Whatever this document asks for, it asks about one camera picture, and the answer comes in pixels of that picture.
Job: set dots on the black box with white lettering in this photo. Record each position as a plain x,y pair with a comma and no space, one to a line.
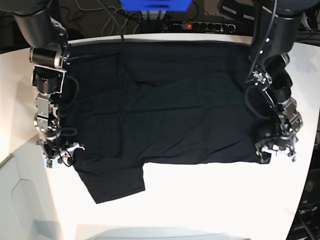
306,223

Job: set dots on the black power strip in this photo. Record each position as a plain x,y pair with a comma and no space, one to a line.
200,27

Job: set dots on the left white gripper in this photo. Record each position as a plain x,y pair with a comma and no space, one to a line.
279,145

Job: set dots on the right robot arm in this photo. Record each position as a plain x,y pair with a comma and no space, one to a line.
41,25

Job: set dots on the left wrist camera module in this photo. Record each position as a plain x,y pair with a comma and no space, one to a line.
293,158

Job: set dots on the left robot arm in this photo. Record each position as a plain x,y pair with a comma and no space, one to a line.
276,25

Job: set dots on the blue plastic box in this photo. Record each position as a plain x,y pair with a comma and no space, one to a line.
156,5

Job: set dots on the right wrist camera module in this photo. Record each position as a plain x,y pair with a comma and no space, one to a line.
50,163

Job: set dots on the black T-shirt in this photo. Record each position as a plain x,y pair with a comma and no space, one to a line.
158,102

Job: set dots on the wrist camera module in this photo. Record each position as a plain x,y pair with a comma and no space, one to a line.
293,158
50,163

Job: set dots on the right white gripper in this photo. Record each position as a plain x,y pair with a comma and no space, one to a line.
56,153

